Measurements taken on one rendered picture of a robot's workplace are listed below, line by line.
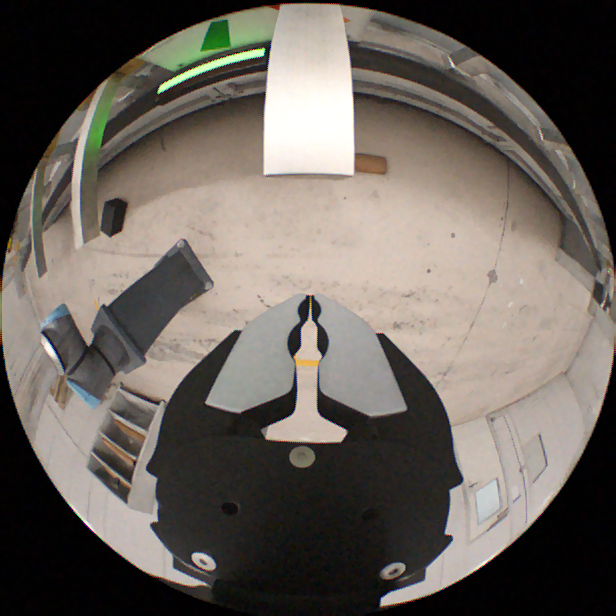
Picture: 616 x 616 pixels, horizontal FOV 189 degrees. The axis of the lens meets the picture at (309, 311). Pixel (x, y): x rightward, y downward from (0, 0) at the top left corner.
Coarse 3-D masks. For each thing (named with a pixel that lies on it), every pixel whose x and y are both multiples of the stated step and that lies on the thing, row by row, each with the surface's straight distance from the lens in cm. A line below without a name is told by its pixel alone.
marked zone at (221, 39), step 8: (216, 24) 31; (224, 24) 31; (208, 32) 32; (216, 32) 32; (224, 32) 33; (208, 40) 34; (216, 40) 34; (224, 40) 34; (208, 48) 35; (216, 48) 35
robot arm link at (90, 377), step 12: (84, 360) 75; (96, 360) 78; (72, 372) 75; (84, 372) 75; (96, 372) 76; (108, 372) 79; (72, 384) 76; (84, 384) 75; (96, 384) 76; (108, 384) 81; (84, 396) 75; (96, 396) 77
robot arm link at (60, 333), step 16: (64, 304) 76; (48, 320) 73; (64, 320) 73; (48, 336) 71; (64, 336) 72; (80, 336) 77; (48, 352) 71; (64, 352) 72; (80, 352) 74; (32, 368) 70; (48, 368) 70; (64, 368) 74; (32, 384) 68; (48, 384) 71; (16, 400) 70; (32, 400) 68; (32, 416) 69; (32, 432) 70
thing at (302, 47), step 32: (288, 32) 11; (320, 32) 11; (288, 64) 9; (320, 64) 9; (288, 96) 8; (320, 96) 8; (352, 96) 8; (288, 128) 8; (320, 128) 8; (352, 128) 8; (288, 160) 7; (320, 160) 7; (352, 160) 7
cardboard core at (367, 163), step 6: (360, 156) 89; (366, 156) 90; (372, 156) 91; (378, 156) 93; (360, 162) 88; (366, 162) 89; (372, 162) 89; (378, 162) 90; (384, 162) 91; (360, 168) 89; (366, 168) 89; (372, 168) 90; (378, 168) 90; (384, 168) 91
